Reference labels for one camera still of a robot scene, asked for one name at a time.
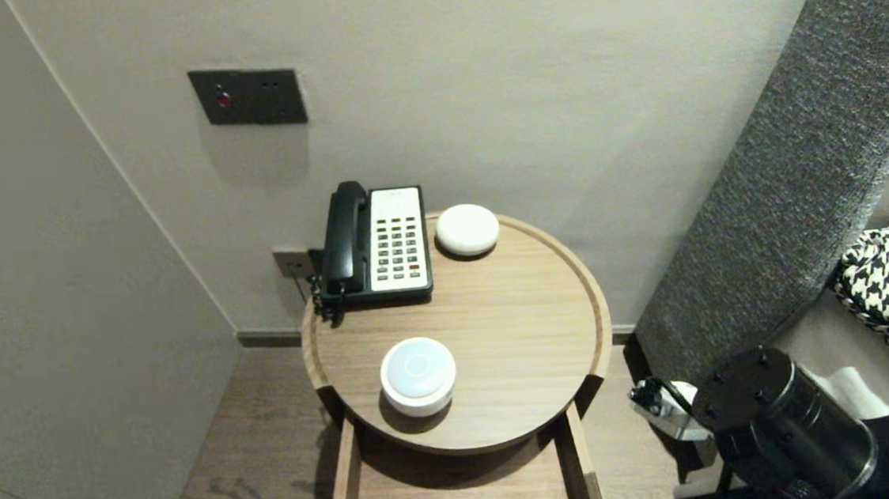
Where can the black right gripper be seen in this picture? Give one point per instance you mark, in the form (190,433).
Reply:
(784,429)

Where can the white round night light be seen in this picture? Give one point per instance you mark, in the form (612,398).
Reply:
(419,377)

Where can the white bed sheet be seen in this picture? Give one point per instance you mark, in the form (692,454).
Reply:
(816,339)

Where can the grey fabric headboard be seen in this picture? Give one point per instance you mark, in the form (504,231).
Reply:
(803,174)

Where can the round wooden side table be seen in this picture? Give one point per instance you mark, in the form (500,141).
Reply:
(513,315)

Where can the white pebble-shaped device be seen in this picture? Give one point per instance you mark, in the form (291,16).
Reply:
(467,230)

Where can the black white desk telephone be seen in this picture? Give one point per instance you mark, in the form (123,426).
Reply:
(400,237)

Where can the black telephone handset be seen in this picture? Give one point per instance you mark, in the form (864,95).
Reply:
(344,233)

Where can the beige wall socket plate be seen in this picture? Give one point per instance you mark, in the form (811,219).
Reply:
(291,263)

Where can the dark wall switch panel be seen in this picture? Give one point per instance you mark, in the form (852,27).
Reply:
(258,97)

